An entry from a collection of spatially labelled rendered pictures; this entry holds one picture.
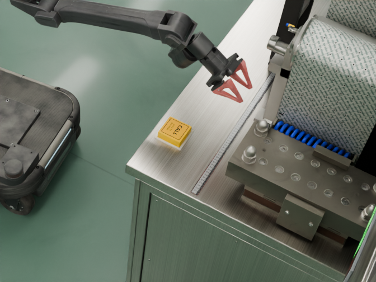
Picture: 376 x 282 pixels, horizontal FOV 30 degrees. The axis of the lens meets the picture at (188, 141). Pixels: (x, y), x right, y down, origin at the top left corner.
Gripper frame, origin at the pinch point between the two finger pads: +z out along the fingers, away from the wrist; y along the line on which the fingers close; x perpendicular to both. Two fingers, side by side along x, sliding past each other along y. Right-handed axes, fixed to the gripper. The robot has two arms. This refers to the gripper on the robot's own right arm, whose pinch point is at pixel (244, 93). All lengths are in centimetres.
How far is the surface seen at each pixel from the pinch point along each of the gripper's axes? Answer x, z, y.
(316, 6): -14, 8, -65
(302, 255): 1.9, 36.1, 25.9
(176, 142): -18.5, -2.0, 13.3
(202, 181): -14.1, 8.7, 19.6
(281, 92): 2.5, 7.6, -7.8
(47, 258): -119, 11, 20
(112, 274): -106, 32, 13
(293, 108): 9.4, 10.2, 0.3
